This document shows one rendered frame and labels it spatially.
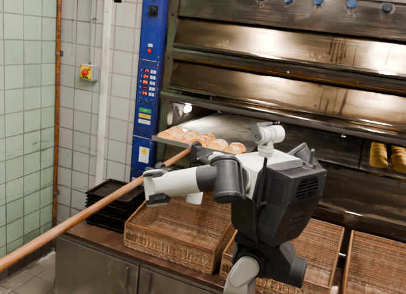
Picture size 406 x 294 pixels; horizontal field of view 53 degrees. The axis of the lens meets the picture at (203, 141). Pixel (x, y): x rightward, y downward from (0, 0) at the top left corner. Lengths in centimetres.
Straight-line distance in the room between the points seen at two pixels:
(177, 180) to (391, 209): 140
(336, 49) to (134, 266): 162
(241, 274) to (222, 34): 140
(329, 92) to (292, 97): 20
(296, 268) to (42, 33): 219
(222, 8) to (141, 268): 155
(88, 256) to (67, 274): 23
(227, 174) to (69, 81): 192
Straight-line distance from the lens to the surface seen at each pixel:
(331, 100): 235
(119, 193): 160
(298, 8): 238
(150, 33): 264
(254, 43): 241
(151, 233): 234
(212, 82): 250
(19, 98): 291
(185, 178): 140
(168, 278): 235
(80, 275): 271
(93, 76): 287
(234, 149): 223
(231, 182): 136
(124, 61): 278
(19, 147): 299
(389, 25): 234
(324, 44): 235
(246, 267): 164
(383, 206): 247
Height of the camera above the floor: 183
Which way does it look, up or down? 15 degrees down
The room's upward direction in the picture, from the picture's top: 7 degrees clockwise
